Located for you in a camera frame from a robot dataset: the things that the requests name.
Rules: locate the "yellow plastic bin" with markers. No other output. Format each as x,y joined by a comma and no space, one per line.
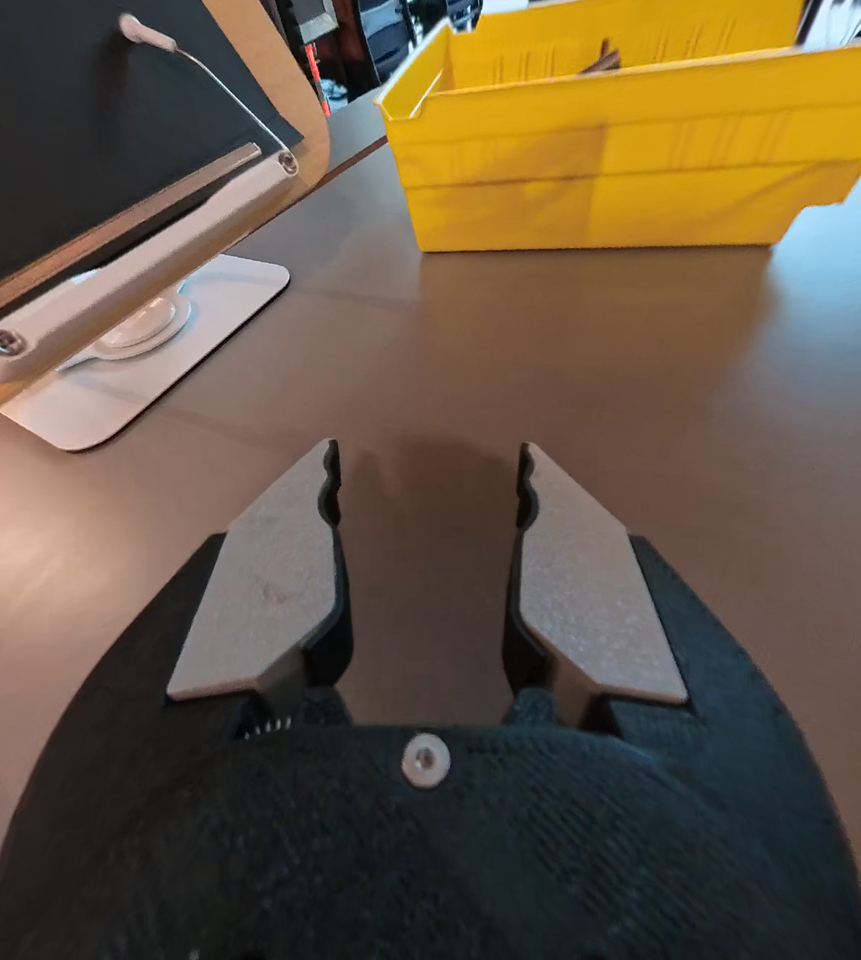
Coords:
625,195
625,19

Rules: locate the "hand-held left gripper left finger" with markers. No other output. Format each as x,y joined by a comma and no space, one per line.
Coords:
265,585

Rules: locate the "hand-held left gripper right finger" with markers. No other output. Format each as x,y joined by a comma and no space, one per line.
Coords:
588,600

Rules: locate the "white stand base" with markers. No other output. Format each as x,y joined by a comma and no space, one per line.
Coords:
160,360

